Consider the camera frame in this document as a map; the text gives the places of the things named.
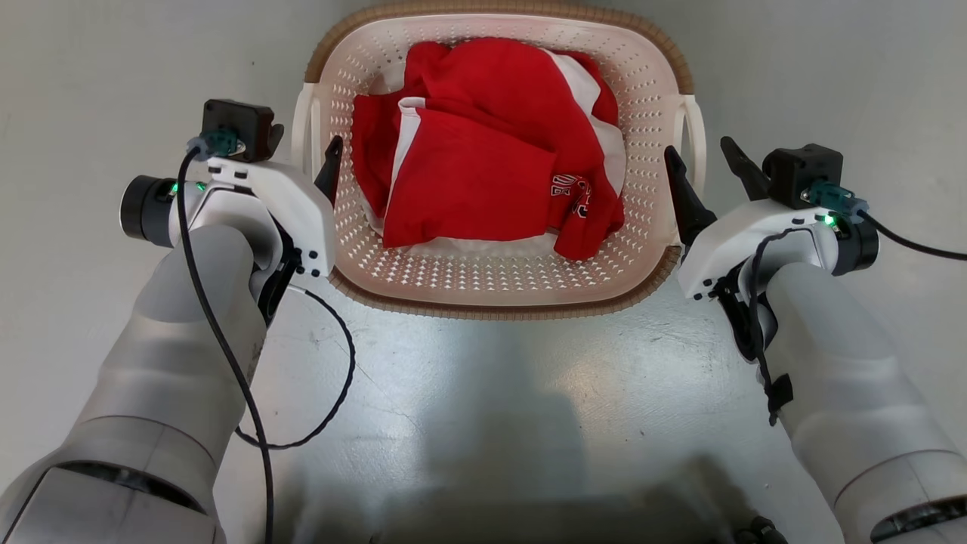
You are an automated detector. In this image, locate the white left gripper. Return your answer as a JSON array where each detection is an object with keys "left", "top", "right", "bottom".
[{"left": 176, "top": 123, "right": 345, "bottom": 280}]

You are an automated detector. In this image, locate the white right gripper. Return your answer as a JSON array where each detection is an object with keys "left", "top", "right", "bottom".
[{"left": 663, "top": 136, "right": 841, "bottom": 301}]

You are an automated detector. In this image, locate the white perforated laundry basket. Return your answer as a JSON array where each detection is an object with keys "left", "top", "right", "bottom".
[{"left": 291, "top": 0, "right": 707, "bottom": 322}]

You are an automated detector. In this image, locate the red and white jersey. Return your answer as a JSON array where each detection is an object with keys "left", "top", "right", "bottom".
[{"left": 351, "top": 37, "right": 629, "bottom": 262}]

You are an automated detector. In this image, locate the teal left cable connector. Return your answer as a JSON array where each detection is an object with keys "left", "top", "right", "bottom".
[{"left": 186, "top": 128, "right": 243, "bottom": 159}]

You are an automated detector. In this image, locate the teal cable connector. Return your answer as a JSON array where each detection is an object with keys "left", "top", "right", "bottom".
[
  {"left": 186, "top": 128, "right": 243, "bottom": 159},
  {"left": 802, "top": 181, "right": 870, "bottom": 222}
]

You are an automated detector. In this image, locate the teal right cable connector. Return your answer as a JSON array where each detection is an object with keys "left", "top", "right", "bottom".
[{"left": 802, "top": 181, "right": 870, "bottom": 222}]

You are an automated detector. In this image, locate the long black left camera cable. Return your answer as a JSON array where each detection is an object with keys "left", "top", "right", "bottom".
[{"left": 175, "top": 145, "right": 275, "bottom": 544}]

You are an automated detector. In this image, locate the black right camera cable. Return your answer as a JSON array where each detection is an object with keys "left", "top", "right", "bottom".
[{"left": 856, "top": 210, "right": 967, "bottom": 263}]

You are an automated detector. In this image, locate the looped black left gripper cable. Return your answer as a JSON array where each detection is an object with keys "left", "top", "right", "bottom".
[{"left": 233, "top": 283, "right": 357, "bottom": 451}]

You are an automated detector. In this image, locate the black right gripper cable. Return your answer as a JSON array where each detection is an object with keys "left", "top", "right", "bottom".
[{"left": 746, "top": 229, "right": 796, "bottom": 428}]

